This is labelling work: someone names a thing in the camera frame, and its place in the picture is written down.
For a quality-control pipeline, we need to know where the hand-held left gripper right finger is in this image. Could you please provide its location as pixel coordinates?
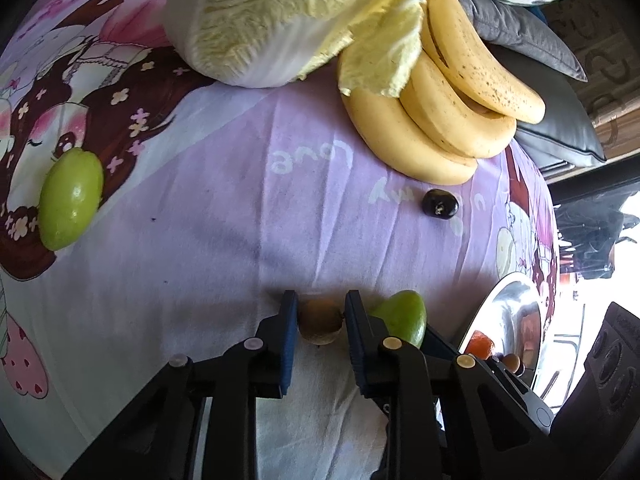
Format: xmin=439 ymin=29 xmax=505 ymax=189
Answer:
xmin=345 ymin=289 xmax=556 ymax=480

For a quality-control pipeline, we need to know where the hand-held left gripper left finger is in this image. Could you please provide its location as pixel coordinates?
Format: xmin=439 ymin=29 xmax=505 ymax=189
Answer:
xmin=65 ymin=289 xmax=300 ymax=480

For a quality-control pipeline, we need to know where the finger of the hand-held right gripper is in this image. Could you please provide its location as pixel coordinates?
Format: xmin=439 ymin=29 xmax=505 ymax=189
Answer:
xmin=425 ymin=327 xmax=556 ymax=432

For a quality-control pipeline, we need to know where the large green jujube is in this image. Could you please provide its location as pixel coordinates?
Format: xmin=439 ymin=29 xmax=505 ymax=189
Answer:
xmin=369 ymin=290 xmax=427 ymax=350

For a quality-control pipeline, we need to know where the round metal plate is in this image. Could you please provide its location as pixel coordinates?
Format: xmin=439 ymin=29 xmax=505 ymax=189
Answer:
xmin=460 ymin=272 xmax=558 ymax=403

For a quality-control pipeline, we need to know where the mandarin orange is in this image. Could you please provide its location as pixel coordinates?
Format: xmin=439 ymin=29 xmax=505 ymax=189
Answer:
xmin=465 ymin=331 xmax=496 ymax=358

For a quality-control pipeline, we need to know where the purple printed blanket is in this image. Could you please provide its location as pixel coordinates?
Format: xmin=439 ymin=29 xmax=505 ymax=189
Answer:
xmin=0 ymin=0 xmax=558 ymax=480

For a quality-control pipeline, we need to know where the dark cherry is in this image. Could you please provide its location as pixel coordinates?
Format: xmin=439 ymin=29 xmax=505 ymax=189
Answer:
xmin=421 ymin=188 xmax=461 ymax=219

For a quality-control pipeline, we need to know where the yellow banana bunch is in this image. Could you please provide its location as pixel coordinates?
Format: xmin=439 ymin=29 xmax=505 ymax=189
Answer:
xmin=340 ymin=0 xmax=547 ymax=186

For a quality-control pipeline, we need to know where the green mango at left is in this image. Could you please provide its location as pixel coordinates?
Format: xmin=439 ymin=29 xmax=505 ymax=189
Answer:
xmin=38 ymin=147 xmax=105 ymax=252

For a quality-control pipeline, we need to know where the grey leather sofa cushion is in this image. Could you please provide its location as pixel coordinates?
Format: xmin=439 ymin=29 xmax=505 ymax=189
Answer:
xmin=515 ymin=72 xmax=608 ymax=168

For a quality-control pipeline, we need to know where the napa cabbage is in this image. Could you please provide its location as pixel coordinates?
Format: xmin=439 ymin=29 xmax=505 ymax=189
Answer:
xmin=164 ymin=0 xmax=453 ymax=98

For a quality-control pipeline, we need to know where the grey fabric pillow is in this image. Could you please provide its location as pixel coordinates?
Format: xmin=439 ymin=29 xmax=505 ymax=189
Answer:
xmin=457 ymin=0 xmax=588 ymax=83

